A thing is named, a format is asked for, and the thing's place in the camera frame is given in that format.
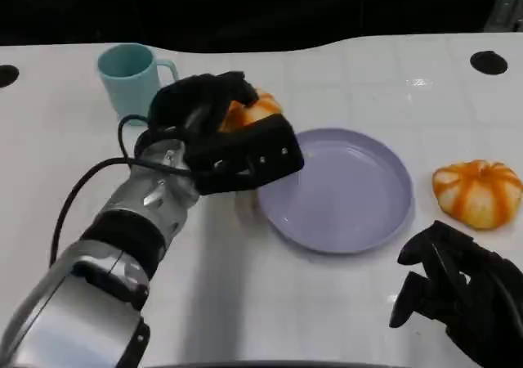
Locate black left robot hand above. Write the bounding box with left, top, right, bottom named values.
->
left=147, top=71, right=262, bottom=141

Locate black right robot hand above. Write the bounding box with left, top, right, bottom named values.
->
left=387, top=219, right=523, bottom=368

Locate orange and white toy bread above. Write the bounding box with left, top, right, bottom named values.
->
left=218, top=92, right=285, bottom=134
left=431, top=159, right=523, bottom=231

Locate pale green mug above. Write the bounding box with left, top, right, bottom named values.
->
left=96, top=43, right=180, bottom=127

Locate black backdrop cloth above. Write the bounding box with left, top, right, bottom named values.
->
left=0, top=0, right=523, bottom=54

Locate lilac plate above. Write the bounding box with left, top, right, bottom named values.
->
left=256, top=128, right=414, bottom=255

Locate grey machine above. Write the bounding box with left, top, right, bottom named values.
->
left=484, top=0, right=523, bottom=32

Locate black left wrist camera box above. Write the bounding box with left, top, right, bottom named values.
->
left=184, top=114, right=306, bottom=197

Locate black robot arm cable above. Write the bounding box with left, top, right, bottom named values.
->
left=48, top=114, right=197, bottom=267

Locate black table cable hole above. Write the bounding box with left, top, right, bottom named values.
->
left=469, top=50, right=509, bottom=74
left=0, top=64, right=20, bottom=89

